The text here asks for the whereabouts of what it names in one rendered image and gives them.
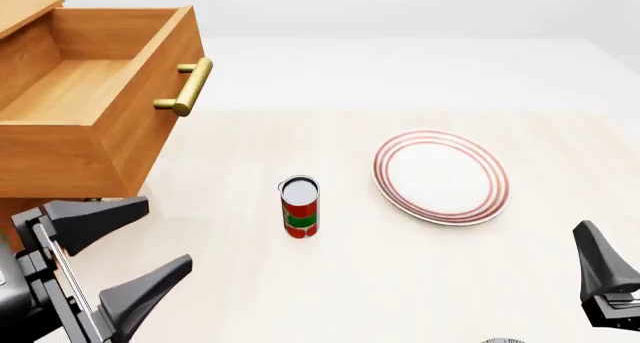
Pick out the red and green tin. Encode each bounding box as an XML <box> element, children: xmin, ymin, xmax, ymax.
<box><xmin>276</xmin><ymin>174</ymin><xmax>321</xmax><ymax>240</ymax></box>

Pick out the wooden cabinet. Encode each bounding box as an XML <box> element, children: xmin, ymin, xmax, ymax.
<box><xmin>0</xmin><ymin>0</ymin><xmax>132</xmax><ymax>255</ymax></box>

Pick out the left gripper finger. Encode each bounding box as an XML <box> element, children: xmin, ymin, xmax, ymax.
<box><xmin>97</xmin><ymin>253</ymin><xmax>194</xmax><ymax>343</ymax></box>
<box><xmin>41</xmin><ymin>195</ymin><xmax>151</xmax><ymax>258</ymax></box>

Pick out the open wooden drawer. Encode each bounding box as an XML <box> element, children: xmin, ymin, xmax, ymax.
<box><xmin>0</xmin><ymin>4</ymin><xmax>207</xmax><ymax>199</ymax></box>

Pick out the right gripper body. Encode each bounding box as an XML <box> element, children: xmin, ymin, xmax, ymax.
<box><xmin>581</xmin><ymin>287</ymin><xmax>640</xmax><ymax>329</ymax></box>

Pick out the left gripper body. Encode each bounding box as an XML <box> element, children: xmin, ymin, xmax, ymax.
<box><xmin>10</xmin><ymin>205</ymin><xmax>127</xmax><ymax>343</ymax></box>

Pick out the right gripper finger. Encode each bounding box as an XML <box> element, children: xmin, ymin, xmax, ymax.
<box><xmin>571</xmin><ymin>219</ymin><xmax>640</xmax><ymax>302</ymax></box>

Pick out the white plate with red rings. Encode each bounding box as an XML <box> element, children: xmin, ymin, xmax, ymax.
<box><xmin>371</xmin><ymin>129</ymin><xmax>512</xmax><ymax>226</ymax></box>

